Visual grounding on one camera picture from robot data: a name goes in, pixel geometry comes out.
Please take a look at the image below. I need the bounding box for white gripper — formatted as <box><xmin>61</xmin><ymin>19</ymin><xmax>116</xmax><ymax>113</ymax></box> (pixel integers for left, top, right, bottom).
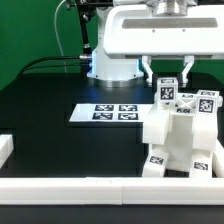
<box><xmin>103</xmin><ymin>4</ymin><xmax>224</xmax><ymax>87</ymax></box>

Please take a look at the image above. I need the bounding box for small white tagged nut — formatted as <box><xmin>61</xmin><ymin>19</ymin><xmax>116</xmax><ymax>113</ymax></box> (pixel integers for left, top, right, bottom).
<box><xmin>157</xmin><ymin>77</ymin><xmax>178</xmax><ymax>103</ymax></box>

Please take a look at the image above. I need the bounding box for small white tagged cube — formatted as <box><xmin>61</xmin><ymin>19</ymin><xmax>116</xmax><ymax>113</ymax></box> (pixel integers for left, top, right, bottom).
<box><xmin>196</xmin><ymin>90</ymin><xmax>219</xmax><ymax>115</ymax></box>

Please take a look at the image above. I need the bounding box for white chair seat part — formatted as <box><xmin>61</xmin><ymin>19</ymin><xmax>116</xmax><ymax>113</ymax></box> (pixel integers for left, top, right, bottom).
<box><xmin>165</xmin><ymin>108</ymin><xmax>194</xmax><ymax>172</ymax></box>

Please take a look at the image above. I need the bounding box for white marker sheet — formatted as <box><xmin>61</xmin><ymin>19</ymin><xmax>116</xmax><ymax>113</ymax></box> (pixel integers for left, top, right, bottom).
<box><xmin>69</xmin><ymin>103</ymin><xmax>152</xmax><ymax>122</ymax></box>

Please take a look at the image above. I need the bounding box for white right fence bar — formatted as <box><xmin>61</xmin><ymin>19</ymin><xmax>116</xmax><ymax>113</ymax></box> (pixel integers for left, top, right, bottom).
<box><xmin>213</xmin><ymin>142</ymin><xmax>224</xmax><ymax>178</ymax></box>

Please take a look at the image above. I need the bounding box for white fence bar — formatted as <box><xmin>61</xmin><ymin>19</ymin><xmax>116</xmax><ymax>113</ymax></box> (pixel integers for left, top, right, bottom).
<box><xmin>0</xmin><ymin>178</ymin><xmax>224</xmax><ymax>205</ymax></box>
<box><xmin>0</xmin><ymin>135</ymin><xmax>14</xmax><ymax>168</ymax></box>
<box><xmin>213</xmin><ymin>142</ymin><xmax>224</xmax><ymax>178</ymax></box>

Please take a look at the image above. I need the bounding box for white front fence bar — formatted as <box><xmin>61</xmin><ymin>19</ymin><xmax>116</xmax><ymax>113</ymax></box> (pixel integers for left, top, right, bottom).
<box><xmin>0</xmin><ymin>178</ymin><xmax>224</xmax><ymax>205</ymax></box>

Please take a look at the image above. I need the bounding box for white left fence bar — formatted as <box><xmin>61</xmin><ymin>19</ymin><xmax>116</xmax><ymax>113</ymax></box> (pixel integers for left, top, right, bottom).
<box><xmin>0</xmin><ymin>135</ymin><xmax>14</xmax><ymax>168</ymax></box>

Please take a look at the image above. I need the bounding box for black cable bundle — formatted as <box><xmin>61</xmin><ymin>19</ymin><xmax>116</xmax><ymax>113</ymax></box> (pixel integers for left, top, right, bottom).
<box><xmin>16</xmin><ymin>55</ymin><xmax>93</xmax><ymax>79</ymax></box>

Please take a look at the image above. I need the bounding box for grey thin cable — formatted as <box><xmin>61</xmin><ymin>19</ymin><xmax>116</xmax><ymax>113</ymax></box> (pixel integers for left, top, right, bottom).
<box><xmin>54</xmin><ymin>0</ymin><xmax>69</xmax><ymax>74</ymax></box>

